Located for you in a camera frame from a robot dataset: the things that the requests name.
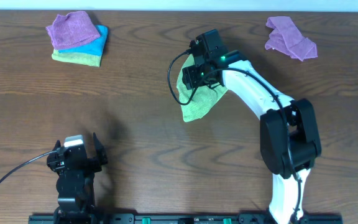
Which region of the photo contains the folded green cloth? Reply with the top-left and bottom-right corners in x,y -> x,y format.
51,50 -> 101,67

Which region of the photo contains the folded purple cloth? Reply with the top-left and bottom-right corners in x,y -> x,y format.
46,11 -> 101,50

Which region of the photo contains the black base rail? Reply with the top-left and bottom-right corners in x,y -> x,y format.
28,212 -> 344,224

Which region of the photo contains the light green cloth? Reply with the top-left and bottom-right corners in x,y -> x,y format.
176,72 -> 228,122

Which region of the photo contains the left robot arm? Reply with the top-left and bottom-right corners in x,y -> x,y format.
47,133 -> 108,224

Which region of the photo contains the crumpled purple cloth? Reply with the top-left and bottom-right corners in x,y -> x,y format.
265,16 -> 318,61

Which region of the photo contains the folded blue cloth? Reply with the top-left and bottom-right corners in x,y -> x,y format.
58,25 -> 108,56

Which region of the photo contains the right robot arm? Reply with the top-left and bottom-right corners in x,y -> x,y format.
181,36 -> 321,223

